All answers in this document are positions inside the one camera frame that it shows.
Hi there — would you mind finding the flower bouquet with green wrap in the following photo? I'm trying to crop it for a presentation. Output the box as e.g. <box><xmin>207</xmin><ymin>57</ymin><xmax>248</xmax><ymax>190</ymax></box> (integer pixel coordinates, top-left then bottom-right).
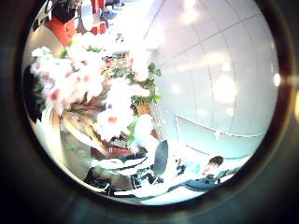
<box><xmin>29</xmin><ymin>31</ymin><xmax>164</xmax><ymax>157</ymax></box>

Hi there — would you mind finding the orange upholstered seat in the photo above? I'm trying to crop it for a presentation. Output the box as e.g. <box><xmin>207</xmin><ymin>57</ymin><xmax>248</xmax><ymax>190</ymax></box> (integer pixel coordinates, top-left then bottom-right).
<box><xmin>90</xmin><ymin>0</ymin><xmax>108</xmax><ymax>36</ymax></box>
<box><xmin>45</xmin><ymin>15</ymin><xmax>78</xmax><ymax>49</ymax></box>

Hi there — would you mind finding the green leafy plant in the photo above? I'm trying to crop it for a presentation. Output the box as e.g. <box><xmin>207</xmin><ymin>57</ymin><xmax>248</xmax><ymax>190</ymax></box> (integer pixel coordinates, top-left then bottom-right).
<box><xmin>108</xmin><ymin>60</ymin><xmax>164</xmax><ymax>107</ymax></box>

